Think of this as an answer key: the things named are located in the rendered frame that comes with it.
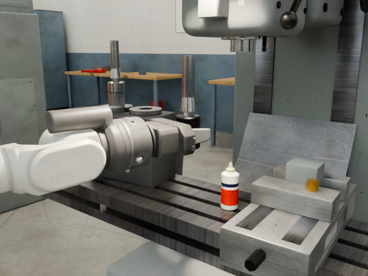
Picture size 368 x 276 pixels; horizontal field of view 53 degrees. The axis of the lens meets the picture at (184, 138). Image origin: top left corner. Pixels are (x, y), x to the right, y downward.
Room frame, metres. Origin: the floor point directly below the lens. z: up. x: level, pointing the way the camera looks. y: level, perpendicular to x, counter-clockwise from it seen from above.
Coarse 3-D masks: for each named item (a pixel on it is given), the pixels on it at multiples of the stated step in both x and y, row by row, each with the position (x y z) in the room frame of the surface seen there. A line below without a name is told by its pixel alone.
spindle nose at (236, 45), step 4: (232, 40) 0.77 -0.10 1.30; (236, 40) 0.76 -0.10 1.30; (240, 40) 0.76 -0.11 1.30; (244, 40) 0.75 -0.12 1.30; (248, 40) 0.76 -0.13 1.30; (252, 40) 0.76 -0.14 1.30; (232, 44) 0.77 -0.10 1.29; (236, 44) 0.76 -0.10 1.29; (240, 44) 0.76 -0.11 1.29; (244, 44) 0.75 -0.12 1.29; (248, 44) 0.76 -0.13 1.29; (252, 44) 0.77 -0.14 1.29; (232, 48) 0.77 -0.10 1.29; (236, 48) 0.76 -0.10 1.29; (240, 48) 0.76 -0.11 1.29; (244, 48) 0.75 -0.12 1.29; (248, 48) 0.76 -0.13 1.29; (252, 48) 0.77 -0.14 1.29
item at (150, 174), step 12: (120, 108) 1.00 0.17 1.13; (132, 108) 0.99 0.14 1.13; (144, 108) 1.01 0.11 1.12; (156, 108) 0.99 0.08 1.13; (144, 120) 0.92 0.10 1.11; (144, 168) 0.92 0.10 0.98; (156, 168) 0.93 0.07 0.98; (168, 168) 0.98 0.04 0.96; (120, 180) 0.97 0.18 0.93; (132, 180) 0.95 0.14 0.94; (144, 180) 0.93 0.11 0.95; (156, 180) 0.93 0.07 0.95
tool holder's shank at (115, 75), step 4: (112, 44) 1.03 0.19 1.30; (116, 44) 1.03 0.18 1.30; (112, 48) 1.03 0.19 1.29; (116, 48) 1.03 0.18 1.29; (112, 52) 1.03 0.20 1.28; (116, 52) 1.03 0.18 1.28; (112, 56) 1.03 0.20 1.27; (116, 56) 1.03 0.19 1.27; (112, 60) 1.03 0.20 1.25; (116, 60) 1.03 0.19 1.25; (112, 64) 1.03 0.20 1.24; (116, 64) 1.03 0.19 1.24; (112, 68) 1.03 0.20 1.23; (116, 68) 1.03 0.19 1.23; (112, 72) 1.03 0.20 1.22; (116, 72) 1.03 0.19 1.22; (112, 76) 1.03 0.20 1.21; (116, 76) 1.03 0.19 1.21; (120, 76) 1.04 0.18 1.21; (112, 80) 1.04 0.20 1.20; (116, 80) 1.03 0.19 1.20
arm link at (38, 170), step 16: (16, 144) 0.50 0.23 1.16; (48, 144) 0.49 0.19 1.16; (64, 144) 0.49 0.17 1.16; (80, 144) 0.50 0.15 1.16; (96, 144) 0.52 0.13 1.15; (16, 160) 0.47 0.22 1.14; (32, 160) 0.46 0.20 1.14; (48, 160) 0.47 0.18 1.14; (64, 160) 0.49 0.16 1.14; (80, 160) 0.50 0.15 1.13; (96, 160) 0.51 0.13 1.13; (16, 176) 0.46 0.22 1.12; (32, 176) 0.46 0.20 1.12; (48, 176) 0.47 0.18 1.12; (64, 176) 0.49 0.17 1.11; (80, 176) 0.50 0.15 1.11; (96, 176) 0.52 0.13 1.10; (16, 192) 0.48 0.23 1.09; (32, 192) 0.47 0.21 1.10; (48, 192) 0.48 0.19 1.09
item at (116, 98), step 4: (108, 88) 1.03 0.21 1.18; (112, 88) 1.02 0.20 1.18; (116, 88) 1.02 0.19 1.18; (120, 88) 1.03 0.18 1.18; (124, 88) 1.04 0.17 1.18; (108, 92) 1.03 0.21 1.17; (112, 92) 1.02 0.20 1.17; (116, 92) 1.02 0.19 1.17; (120, 92) 1.03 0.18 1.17; (124, 92) 1.04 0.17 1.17; (108, 96) 1.03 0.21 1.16; (112, 96) 1.02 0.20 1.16; (116, 96) 1.02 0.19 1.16; (120, 96) 1.03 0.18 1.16; (124, 96) 1.04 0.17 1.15; (108, 100) 1.03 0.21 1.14; (112, 100) 1.02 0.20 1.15; (116, 100) 1.02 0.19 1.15; (120, 100) 1.02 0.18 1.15; (124, 100) 1.04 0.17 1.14; (108, 104) 1.04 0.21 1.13; (112, 104) 1.02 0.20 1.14; (116, 104) 1.02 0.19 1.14; (120, 104) 1.02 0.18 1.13; (124, 104) 1.04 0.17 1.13
